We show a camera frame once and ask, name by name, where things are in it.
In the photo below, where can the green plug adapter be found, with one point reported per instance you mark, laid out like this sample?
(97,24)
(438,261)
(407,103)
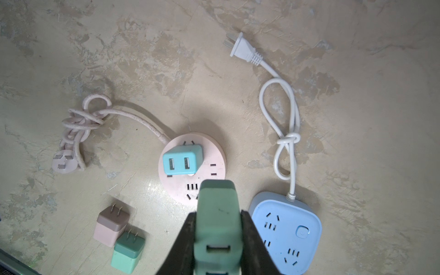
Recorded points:
(127,252)

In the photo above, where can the blue square power strip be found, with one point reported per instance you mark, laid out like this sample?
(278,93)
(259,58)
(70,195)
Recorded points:
(290,231)

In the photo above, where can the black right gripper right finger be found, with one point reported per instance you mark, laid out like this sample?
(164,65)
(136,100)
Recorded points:
(255,257)

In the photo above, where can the teal plug adapter cube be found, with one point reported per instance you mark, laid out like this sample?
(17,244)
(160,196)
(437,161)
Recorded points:
(183,160)

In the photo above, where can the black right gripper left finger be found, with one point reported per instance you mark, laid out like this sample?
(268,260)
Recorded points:
(180,260)

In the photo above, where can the pink plug adapter cube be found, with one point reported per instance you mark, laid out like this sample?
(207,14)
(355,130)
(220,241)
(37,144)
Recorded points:
(110,225)

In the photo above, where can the green plug adapter cube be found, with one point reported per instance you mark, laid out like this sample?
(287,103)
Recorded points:
(218,243)

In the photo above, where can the pink round power strip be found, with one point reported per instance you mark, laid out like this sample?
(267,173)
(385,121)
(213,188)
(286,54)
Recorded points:
(185,188)

